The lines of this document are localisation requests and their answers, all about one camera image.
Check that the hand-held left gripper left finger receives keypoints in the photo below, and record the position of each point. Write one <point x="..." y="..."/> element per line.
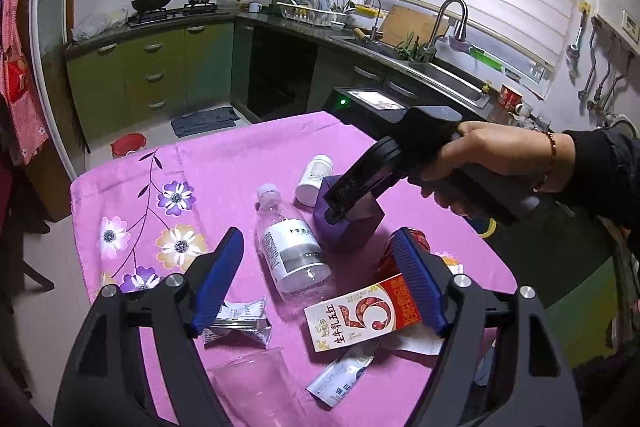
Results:
<point x="216" y="279"/>

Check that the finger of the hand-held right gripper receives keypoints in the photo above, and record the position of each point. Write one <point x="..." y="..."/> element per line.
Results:
<point x="350" y="199"/>

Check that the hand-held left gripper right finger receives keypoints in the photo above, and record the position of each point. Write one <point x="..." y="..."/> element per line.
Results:
<point x="417" y="282"/>

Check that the purple box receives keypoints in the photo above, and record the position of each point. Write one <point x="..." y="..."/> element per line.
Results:
<point x="350" y="234"/>

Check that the white pill bottle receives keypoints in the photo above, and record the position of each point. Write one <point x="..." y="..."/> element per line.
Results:
<point x="312" y="179"/>

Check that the red and white milk carton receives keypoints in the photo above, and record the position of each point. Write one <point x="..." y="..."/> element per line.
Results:
<point x="350" y="317"/>

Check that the clear plastic bottle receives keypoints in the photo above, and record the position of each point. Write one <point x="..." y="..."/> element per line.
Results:
<point x="292" y="252"/>

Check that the yellow-rimmed trash bin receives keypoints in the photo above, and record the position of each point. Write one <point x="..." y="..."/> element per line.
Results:
<point x="487" y="227"/>

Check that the blue and white sachet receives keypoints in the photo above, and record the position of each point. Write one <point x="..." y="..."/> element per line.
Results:
<point x="340" y="377"/>

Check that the person's right forearm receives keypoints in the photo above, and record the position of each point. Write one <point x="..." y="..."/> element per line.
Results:
<point x="595" y="177"/>

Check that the person's right hand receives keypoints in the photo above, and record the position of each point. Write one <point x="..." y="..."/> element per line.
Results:
<point x="495" y="152"/>

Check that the red can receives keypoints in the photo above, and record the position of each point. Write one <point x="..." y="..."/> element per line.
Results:
<point x="390" y="257"/>

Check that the silver snack wrapper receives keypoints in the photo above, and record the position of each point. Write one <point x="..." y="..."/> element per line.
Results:
<point x="240" y="319"/>

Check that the steel kitchen sink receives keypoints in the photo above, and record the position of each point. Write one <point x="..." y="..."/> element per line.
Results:
<point x="440" y="74"/>

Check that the white paper scrap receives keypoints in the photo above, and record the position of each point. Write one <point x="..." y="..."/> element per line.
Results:
<point x="415" y="344"/>

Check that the green vegetables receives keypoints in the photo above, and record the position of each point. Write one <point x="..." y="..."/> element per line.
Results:
<point x="412" y="47"/>

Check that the wooden cutting board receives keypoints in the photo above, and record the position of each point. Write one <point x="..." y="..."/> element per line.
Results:
<point x="410" y="24"/>

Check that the clear plastic cup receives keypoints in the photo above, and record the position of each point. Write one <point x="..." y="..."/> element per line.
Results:
<point x="255" y="382"/>

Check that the pink floral tablecloth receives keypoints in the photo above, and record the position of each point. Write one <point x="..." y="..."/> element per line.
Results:
<point x="210" y="167"/>

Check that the white cup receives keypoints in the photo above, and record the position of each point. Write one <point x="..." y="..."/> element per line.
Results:
<point x="522" y="109"/>

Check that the steel kitchen faucet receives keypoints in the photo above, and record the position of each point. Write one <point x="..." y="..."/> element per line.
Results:
<point x="452" y="7"/>

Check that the white dish rack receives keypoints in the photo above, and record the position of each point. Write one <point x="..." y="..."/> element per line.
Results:
<point x="312" y="13"/>

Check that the grey floor mat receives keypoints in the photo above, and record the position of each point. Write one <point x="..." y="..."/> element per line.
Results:
<point x="205" y="122"/>

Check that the red plastic basin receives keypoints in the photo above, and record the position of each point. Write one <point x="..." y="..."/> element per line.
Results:
<point x="128" y="145"/>

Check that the white enamel mug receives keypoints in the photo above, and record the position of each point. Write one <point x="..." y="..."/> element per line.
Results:
<point x="255" y="7"/>

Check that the green base cabinets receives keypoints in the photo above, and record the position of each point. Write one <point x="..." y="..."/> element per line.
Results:
<point x="150" y="72"/>

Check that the gas stove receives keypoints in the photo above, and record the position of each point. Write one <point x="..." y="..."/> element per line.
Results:
<point x="170" y="13"/>

